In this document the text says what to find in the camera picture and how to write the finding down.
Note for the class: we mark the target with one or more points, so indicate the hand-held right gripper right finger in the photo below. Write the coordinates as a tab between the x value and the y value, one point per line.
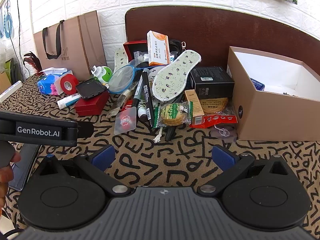
223	156

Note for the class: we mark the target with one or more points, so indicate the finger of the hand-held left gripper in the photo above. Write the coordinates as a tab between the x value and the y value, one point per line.
85	129

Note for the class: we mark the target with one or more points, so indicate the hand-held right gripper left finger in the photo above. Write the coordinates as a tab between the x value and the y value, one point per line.
103	158

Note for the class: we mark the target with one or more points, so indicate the brown cardboard box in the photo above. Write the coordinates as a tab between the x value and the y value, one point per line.
270	115

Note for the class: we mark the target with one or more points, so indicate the black marker pen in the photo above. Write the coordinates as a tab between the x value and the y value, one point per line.
148	97
137	92

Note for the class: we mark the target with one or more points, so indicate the green cracker packet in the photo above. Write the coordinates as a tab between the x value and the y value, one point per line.
172	115

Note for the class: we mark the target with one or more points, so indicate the person's left hand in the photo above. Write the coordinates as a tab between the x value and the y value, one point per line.
5	180

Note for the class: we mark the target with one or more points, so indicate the clear suction hook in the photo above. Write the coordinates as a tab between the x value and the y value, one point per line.
222	132

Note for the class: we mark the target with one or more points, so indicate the dark red jewellery box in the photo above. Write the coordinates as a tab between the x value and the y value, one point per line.
90	105

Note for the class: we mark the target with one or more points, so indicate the white tube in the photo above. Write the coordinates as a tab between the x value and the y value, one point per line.
68	100

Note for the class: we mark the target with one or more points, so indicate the red snack packet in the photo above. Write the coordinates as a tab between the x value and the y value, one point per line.
215	120

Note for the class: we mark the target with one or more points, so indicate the black smartphone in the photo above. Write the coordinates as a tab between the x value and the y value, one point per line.
23	167

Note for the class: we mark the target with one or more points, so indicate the clear bag with red clip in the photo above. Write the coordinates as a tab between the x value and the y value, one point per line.
125	121

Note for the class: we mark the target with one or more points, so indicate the black flat case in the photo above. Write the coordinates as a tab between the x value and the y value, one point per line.
91	88

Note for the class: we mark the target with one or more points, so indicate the blue tissue pack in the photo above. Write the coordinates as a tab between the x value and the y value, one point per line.
47	83

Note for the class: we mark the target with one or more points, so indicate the flat white box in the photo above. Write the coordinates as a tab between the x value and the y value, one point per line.
10	91

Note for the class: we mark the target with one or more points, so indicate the red tape roll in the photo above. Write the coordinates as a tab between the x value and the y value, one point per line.
67	83

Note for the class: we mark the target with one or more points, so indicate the letter printed blanket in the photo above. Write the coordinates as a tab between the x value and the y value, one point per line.
160	152

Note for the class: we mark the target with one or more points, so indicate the white green plastic bottle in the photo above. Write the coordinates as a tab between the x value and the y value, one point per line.
102	73

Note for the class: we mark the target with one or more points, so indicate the tan cylindrical tube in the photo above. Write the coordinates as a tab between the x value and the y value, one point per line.
195	105

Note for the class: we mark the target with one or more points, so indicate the blue rimmed mesh strainer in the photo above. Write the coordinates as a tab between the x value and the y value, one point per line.
122	80

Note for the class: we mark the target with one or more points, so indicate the dark red feather duster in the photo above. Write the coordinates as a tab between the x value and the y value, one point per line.
32	61

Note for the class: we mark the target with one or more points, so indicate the black product box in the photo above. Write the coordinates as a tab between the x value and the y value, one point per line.
212	82

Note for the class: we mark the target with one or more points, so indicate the blue packet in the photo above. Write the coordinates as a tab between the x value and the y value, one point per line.
257	84

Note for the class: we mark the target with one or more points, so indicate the small floral fabric insole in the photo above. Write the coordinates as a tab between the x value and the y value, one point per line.
121	58

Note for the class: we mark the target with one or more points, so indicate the brown paper shopping bag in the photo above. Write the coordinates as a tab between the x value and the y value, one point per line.
75	42

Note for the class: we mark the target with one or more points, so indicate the open red gift box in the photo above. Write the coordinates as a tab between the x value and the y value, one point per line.
132	48

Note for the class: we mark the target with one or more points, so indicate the large floral fabric insole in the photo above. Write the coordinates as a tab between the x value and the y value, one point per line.
175	75

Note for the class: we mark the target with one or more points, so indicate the white orange medicine box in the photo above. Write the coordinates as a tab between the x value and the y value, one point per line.
158	48

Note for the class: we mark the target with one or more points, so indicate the brown wooden headboard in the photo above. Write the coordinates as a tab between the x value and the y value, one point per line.
225	30

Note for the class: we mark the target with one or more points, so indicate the blue wall decal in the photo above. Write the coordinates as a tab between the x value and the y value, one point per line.
6	22

